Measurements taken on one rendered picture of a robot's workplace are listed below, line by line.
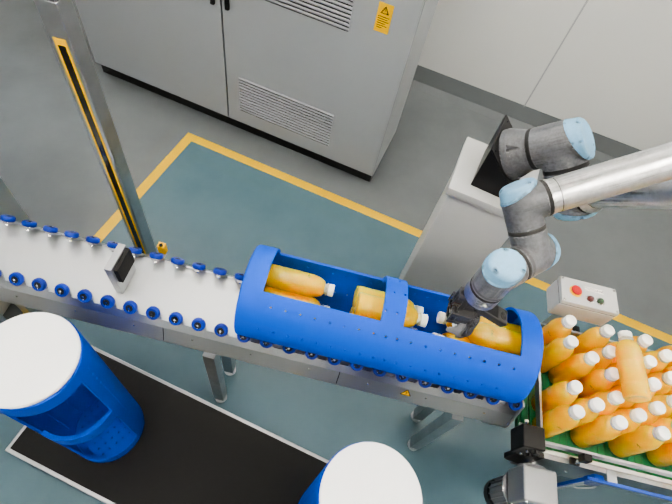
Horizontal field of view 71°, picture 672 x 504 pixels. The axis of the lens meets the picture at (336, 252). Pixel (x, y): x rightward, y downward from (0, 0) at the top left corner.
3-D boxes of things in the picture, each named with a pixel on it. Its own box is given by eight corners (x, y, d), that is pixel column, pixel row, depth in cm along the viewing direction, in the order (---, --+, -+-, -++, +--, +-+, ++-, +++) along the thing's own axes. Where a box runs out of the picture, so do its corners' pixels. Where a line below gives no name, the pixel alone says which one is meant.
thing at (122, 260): (129, 267, 161) (118, 242, 148) (140, 270, 161) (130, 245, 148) (116, 292, 156) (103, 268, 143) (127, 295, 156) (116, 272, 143)
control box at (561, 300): (545, 288, 172) (561, 275, 163) (598, 302, 172) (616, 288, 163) (547, 312, 166) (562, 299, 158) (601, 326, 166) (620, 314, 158)
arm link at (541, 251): (558, 223, 114) (522, 241, 109) (568, 266, 116) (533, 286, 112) (527, 222, 122) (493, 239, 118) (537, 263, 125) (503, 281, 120)
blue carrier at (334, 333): (260, 274, 165) (261, 225, 141) (501, 335, 165) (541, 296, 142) (234, 348, 148) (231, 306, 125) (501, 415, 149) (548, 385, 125)
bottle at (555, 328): (540, 332, 173) (568, 310, 157) (552, 349, 169) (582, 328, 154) (526, 338, 170) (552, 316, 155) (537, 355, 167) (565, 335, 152)
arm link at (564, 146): (538, 123, 172) (591, 110, 160) (548, 168, 176) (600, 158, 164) (524, 131, 162) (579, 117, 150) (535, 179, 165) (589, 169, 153)
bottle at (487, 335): (519, 360, 141) (460, 344, 141) (520, 338, 144) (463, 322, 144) (531, 355, 135) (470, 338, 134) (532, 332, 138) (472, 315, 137)
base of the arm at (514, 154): (506, 119, 176) (532, 111, 169) (523, 157, 185) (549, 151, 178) (494, 151, 166) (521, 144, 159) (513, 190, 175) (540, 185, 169)
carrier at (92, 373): (60, 427, 201) (98, 478, 193) (-52, 357, 128) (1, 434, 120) (120, 381, 215) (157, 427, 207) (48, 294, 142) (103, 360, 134)
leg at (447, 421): (408, 437, 234) (451, 404, 182) (419, 440, 234) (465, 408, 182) (406, 449, 231) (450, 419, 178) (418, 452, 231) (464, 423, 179)
